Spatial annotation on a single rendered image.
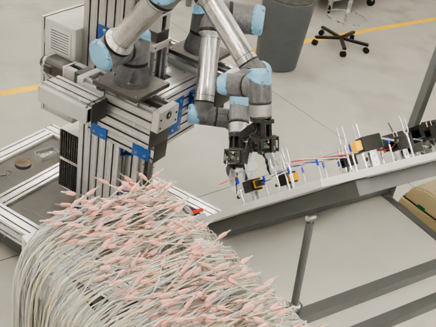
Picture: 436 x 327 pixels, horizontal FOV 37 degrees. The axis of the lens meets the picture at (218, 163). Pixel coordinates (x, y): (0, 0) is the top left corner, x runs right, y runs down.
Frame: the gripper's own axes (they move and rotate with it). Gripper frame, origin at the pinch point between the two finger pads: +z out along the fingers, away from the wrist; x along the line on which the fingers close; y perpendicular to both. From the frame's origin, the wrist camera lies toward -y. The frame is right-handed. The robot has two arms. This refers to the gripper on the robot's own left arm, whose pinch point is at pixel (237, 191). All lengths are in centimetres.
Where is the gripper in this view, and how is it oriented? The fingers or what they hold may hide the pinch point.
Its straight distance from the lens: 236.1
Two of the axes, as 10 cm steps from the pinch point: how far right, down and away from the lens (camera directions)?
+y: -3.2, -2.6, -9.1
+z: -0.5, 9.6, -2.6
